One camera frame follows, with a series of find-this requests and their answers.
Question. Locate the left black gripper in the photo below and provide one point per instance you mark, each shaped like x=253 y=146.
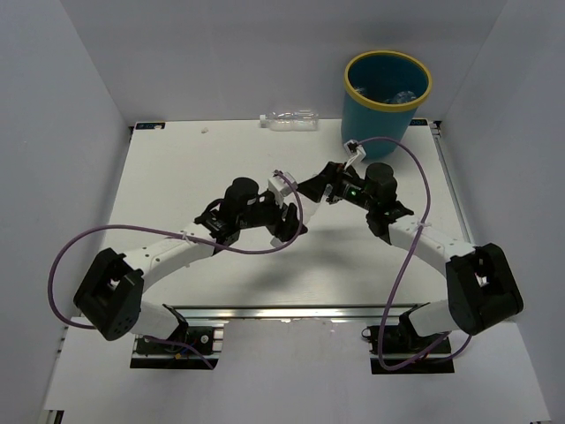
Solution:
x=286 y=230

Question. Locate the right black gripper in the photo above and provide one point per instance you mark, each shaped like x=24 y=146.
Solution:
x=314 y=187

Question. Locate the clear unlabelled plastic bottle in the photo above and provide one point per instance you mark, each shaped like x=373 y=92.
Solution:
x=306 y=211

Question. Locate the Pepsi label plastic bottle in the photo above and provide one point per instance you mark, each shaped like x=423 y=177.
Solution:
x=402 y=97

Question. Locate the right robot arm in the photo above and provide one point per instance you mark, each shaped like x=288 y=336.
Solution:
x=481 y=288

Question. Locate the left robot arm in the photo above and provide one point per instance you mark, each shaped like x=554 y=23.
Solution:
x=111 y=294

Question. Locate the teal bin with yellow rim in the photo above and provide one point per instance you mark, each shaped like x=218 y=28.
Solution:
x=371 y=78

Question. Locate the clear bottle at back edge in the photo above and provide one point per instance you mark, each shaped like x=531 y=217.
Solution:
x=290 y=121

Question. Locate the blue corner sticker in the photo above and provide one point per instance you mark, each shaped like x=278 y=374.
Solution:
x=149 y=126

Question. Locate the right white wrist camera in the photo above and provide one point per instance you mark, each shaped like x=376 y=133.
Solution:
x=355 y=151

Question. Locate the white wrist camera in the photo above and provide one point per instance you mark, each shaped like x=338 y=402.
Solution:
x=355 y=151
x=281 y=185

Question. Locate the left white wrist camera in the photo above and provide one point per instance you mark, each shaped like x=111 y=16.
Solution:
x=281 y=185

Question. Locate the right aluminium rail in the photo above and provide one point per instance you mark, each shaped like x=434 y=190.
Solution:
x=451 y=178

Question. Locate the aluminium rail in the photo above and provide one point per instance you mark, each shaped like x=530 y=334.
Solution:
x=451 y=178
x=282 y=312

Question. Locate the front aluminium rail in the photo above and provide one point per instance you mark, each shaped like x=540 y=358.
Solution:
x=282 y=312

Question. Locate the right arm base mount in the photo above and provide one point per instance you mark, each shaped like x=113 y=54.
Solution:
x=397 y=349

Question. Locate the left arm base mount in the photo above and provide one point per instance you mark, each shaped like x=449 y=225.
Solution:
x=199 y=349

